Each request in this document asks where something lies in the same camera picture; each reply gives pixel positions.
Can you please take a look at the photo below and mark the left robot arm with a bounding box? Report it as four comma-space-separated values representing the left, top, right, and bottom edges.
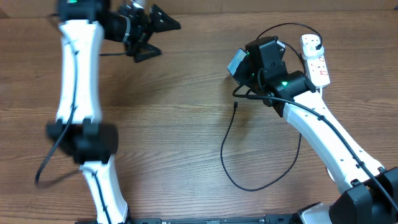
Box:
46, 0, 181, 223

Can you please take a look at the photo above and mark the Samsung Galaxy smartphone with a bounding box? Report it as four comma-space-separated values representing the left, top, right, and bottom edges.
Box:
227, 48, 250, 85

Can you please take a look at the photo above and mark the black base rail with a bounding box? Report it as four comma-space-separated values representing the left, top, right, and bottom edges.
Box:
74, 213, 352, 224

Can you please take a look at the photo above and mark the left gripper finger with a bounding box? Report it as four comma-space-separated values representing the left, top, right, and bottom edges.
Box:
133, 44, 162, 63
150, 4, 181, 33

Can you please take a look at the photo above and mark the white power strip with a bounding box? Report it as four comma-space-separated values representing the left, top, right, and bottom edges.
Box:
300, 34, 330, 89

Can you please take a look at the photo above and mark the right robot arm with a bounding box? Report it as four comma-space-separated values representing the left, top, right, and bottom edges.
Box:
228, 34, 397, 223

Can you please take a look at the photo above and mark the black USB charging cable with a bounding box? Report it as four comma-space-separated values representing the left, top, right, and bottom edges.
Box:
220, 22, 323, 192

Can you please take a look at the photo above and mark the white USB charger plug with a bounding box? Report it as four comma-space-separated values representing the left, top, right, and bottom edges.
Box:
302, 44, 325, 60

